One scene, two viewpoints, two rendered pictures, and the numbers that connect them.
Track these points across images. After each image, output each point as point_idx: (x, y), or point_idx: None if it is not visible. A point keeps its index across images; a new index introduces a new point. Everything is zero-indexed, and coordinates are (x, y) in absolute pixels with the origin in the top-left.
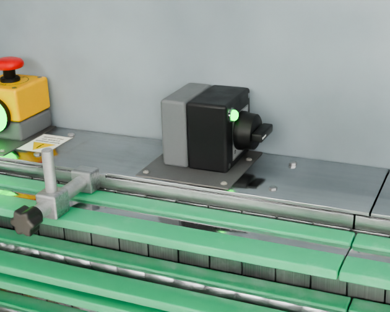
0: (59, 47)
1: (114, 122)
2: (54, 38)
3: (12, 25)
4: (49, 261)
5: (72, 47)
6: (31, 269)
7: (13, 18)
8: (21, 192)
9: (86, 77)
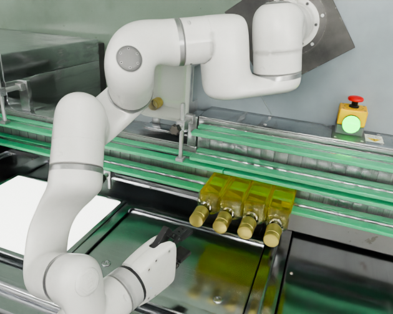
0: (377, 92)
1: None
2: (376, 88)
3: (352, 79)
4: None
5: (386, 93)
6: None
7: (354, 76)
8: (390, 162)
9: (389, 108)
